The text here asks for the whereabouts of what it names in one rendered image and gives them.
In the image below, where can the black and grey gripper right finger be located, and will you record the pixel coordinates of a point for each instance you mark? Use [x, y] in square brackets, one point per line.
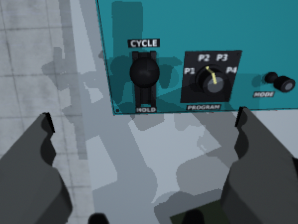
[262, 186]

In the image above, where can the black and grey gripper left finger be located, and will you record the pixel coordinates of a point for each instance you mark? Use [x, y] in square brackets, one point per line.
[31, 191]

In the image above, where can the dark teal control console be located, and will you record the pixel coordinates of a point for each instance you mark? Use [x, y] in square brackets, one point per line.
[241, 49]

